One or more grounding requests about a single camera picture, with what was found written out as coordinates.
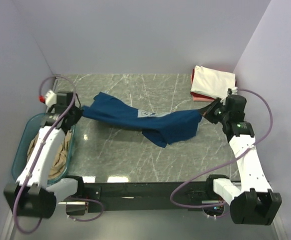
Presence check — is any folded white t shirt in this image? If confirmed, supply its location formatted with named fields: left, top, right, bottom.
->
left=190, top=65, right=236, bottom=99

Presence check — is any folded red t shirt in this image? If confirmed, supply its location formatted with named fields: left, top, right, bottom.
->
left=190, top=92, right=215, bottom=102

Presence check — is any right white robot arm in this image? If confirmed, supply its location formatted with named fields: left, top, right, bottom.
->
left=200, top=94, right=282, bottom=226

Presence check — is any teal plastic bin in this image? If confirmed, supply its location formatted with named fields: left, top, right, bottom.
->
left=11, top=113, right=76, bottom=185

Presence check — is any beige t shirt in bin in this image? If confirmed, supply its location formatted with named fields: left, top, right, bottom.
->
left=26, top=130, right=72, bottom=180

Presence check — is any blue t shirt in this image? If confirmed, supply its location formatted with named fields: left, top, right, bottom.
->
left=82, top=92, right=203, bottom=148

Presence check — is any folded pink t shirt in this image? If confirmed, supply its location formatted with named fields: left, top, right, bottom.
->
left=190, top=68, right=215, bottom=103

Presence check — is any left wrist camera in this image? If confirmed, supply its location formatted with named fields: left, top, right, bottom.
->
left=39, top=89, right=57, bottom=108

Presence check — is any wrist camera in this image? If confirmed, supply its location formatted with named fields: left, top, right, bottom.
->
left=39, top=89, right=57, bottom=108
left=227, top=86, right=238, bottom=96

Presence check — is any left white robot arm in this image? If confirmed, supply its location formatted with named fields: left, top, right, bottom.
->
left=3, top=92, right=82, bottom=219

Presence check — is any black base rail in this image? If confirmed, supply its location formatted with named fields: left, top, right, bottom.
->
left=67, top=181, right=221, bottom=211

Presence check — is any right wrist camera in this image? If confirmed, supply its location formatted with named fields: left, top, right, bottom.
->
left=227, top=86, right=238, bottom=96

